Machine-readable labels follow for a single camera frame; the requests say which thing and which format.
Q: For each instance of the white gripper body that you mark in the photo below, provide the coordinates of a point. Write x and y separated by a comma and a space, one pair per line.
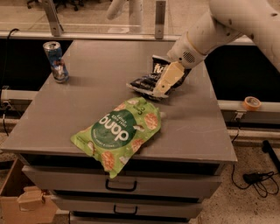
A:
183, 52

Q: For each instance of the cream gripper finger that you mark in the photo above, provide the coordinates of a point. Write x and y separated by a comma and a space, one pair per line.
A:
170, 76

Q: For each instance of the blue chip bag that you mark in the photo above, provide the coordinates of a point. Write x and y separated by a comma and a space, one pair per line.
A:
145, 84

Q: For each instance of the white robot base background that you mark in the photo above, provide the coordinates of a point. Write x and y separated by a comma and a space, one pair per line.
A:
135, 13

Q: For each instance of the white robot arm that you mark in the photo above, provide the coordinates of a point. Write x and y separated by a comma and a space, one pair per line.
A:
224, 22

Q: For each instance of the green rice chip bag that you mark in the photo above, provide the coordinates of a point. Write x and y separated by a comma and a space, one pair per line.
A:
115, 138

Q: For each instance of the grey drawer cabinet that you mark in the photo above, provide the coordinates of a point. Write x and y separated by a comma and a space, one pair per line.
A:
175, 170

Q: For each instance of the roll of tape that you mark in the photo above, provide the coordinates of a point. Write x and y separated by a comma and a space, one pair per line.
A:
251, 103

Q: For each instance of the blue soda can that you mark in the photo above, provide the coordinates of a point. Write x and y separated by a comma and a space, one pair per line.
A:
54, 54

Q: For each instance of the cardboard box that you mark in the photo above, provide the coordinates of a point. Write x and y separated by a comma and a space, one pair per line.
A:
22, 202

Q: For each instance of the metal bracket middle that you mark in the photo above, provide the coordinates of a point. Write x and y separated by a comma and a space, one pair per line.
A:
160, 19

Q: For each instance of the metal bracket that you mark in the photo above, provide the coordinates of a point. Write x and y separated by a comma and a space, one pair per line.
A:
52, 17
160, 19

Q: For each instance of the metal bracket left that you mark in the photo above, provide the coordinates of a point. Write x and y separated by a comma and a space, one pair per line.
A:
52, 17

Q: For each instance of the top drawer black handle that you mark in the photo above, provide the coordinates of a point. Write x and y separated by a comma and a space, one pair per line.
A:
121, 186

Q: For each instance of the drawer black handle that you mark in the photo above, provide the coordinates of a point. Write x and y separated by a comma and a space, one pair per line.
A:
126, 210
121, 186

